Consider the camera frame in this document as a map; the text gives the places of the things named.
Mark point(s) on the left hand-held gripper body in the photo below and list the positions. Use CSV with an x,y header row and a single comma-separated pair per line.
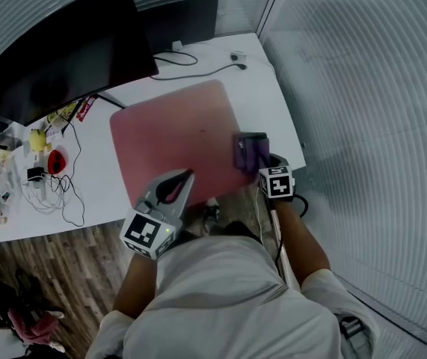
x,y
144,234

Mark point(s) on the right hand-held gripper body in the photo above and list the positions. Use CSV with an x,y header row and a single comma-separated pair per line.
x,y
276,183

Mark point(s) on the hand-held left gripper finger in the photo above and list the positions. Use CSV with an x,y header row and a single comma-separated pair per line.
x,y
149,196
183,208

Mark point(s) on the purple cloth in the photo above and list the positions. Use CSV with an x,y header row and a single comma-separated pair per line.
x,y
248,155

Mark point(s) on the pink desk mat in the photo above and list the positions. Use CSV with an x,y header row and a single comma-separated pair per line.
x,y
172,140

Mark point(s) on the person's right forearm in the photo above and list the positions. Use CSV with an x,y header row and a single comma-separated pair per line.
x,y
301,241

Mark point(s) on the person's left forearm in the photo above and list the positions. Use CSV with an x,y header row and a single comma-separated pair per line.
x,y
134,286

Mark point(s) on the red glossy object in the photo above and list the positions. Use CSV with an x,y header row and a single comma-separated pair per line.
x,y
57,161

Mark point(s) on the black monitor stand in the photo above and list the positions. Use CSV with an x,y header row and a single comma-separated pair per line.
x,y
112,100

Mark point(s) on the person's white shirt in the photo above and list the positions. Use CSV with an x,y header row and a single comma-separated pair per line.
x,y
232,305

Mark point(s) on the black charger block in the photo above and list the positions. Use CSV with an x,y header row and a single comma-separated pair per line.
x,y
34,174

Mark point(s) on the yellow plush toy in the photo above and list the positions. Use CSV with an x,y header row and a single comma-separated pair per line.
x,y
38,140

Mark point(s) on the white plug adapter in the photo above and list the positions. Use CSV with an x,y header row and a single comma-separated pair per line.
x,y
237,55

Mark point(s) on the red checkered fabric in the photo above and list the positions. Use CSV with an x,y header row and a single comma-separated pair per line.
x,y
33,327

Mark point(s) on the black monitor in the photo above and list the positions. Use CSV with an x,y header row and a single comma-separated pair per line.
x,y
60,51

